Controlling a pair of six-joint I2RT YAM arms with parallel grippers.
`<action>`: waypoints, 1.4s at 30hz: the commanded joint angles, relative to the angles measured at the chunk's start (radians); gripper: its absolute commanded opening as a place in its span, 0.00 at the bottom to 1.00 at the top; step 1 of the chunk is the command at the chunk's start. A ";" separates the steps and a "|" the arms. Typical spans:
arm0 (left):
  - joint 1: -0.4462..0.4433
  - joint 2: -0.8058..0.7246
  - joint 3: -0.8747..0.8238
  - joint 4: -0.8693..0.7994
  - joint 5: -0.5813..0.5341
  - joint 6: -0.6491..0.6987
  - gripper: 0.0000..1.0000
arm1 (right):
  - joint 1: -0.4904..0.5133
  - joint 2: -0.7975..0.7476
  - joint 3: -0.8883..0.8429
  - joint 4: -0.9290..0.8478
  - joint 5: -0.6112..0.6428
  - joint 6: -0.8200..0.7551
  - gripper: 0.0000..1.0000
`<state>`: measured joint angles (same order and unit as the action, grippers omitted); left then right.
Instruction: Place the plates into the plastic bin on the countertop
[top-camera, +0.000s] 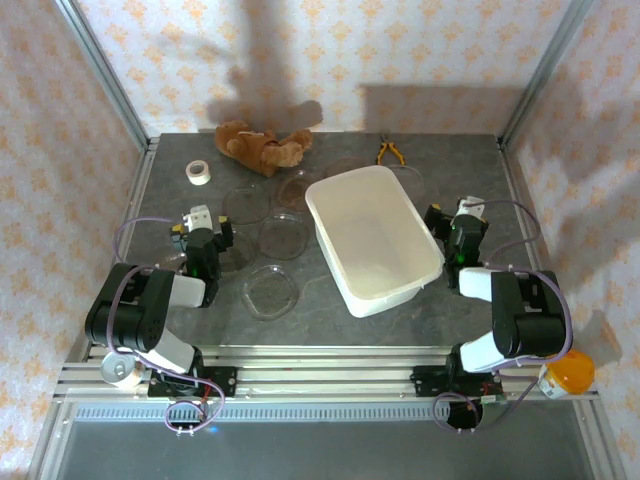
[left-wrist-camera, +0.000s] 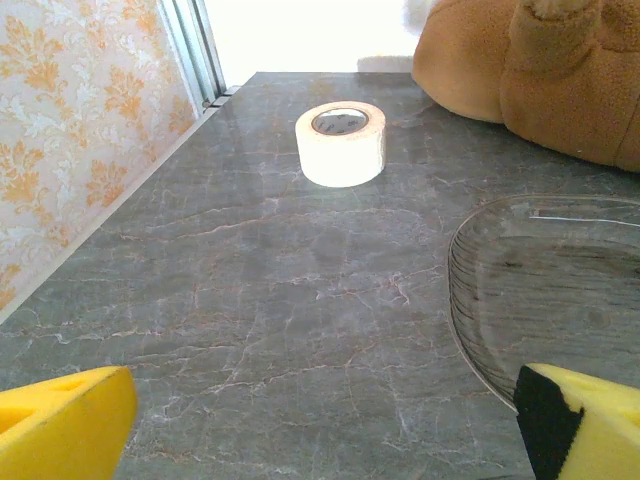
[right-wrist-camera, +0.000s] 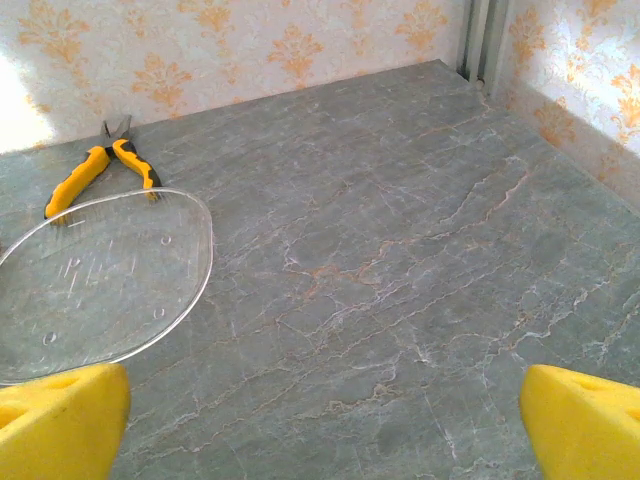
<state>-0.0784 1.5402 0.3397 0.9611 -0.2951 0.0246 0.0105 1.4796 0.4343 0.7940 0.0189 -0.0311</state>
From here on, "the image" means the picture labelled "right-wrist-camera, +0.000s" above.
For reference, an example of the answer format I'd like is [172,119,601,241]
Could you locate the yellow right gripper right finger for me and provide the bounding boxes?
[518,363,640,480]

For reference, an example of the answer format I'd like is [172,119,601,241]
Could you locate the aluminium frame post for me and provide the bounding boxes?
[457,0,516,99]

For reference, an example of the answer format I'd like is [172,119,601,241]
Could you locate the clear glass plate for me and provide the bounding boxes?
[0,187,215,386]

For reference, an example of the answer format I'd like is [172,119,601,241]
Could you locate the yellow black pliers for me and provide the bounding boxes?
[43,114,164,221]

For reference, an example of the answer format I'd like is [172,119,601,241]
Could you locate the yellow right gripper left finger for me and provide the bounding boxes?
[0,363,132,480]

